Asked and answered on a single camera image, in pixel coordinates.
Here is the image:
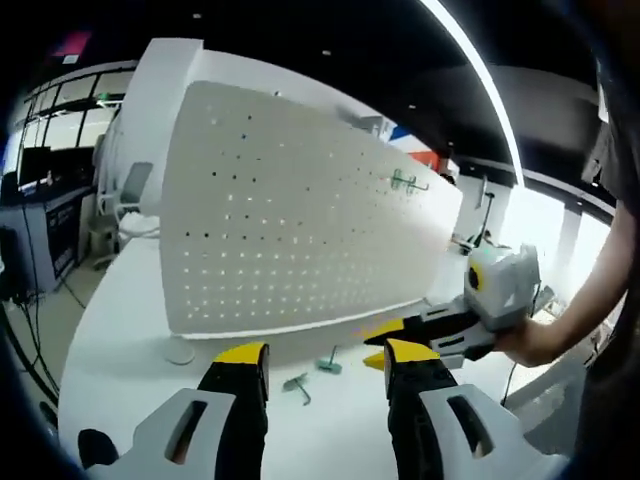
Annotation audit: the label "grey equipment cabinet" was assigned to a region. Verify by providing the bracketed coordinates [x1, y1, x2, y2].
[0, 194, 84, 296]

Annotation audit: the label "white frame office chair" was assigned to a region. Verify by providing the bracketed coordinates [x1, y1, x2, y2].
[97, 162, 156, 239]

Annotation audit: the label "black monitor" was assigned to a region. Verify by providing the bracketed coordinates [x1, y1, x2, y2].
[19, 147, 54, 189]

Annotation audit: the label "person's right hand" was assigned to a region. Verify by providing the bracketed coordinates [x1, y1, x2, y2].
[492, 318, 557, 370]

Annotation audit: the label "black kick scooter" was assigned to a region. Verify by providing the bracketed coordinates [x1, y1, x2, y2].
[462, 174, 496, 251]

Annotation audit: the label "white perforated mounting plate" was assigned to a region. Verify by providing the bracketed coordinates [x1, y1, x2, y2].
[158, 79, 465, 366]

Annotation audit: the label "black floor cables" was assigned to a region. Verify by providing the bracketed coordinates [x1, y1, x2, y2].
[0, 294, 86, 401]

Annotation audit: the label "curved ceiling light strip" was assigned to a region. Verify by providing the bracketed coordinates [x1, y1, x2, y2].
[419, 0, 526, 189]

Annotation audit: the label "black computer mouse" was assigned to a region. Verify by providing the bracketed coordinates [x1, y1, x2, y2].
[77, 428, 121, 471]

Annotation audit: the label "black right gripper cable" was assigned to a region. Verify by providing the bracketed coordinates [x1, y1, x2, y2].
[501, 358, 520, 407]

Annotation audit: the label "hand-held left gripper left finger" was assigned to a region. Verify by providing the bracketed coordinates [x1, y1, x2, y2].
[92, 341, 271, 480]

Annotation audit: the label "person's dark clothing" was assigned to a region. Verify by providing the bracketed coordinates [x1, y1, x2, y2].
[574, 114, 640, 451]

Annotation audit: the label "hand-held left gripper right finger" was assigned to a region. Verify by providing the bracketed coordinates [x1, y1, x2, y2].
[383, 338, 566, 480]

